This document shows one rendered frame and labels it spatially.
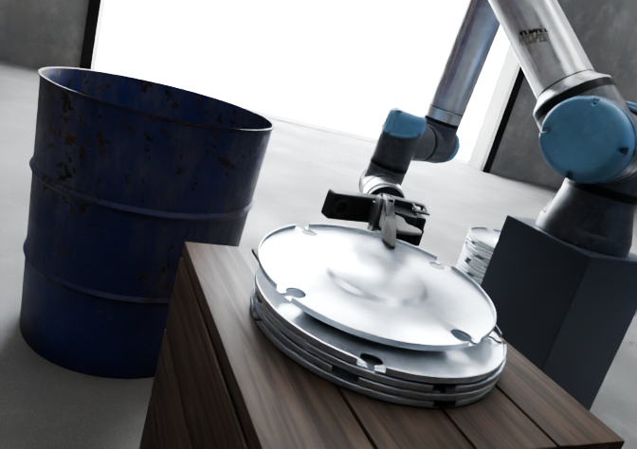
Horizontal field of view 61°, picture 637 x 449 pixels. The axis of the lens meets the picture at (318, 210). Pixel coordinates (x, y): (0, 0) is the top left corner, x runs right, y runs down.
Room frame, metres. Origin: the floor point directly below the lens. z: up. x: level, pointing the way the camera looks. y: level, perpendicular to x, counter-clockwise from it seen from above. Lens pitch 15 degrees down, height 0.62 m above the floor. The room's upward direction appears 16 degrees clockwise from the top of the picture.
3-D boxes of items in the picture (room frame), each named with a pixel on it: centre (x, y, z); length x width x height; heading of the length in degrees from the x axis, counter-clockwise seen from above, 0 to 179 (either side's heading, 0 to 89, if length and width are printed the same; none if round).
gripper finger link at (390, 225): (0.77, -0.13, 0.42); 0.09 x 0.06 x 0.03; 5
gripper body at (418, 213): (0.88, -0.12, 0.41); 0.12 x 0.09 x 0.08; 5
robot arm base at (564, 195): (0.92, -0.45, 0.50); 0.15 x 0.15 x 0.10
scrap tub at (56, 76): (1.00, 0.33, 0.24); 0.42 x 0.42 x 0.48
